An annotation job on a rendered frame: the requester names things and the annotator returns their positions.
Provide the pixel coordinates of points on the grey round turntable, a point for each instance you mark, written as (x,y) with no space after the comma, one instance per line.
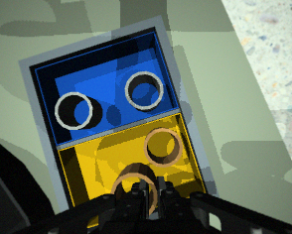
(22,201)

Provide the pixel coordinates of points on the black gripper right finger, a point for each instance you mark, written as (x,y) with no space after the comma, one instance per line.
(192,215)

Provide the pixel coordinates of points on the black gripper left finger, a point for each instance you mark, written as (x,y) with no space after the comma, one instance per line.
(119,216)

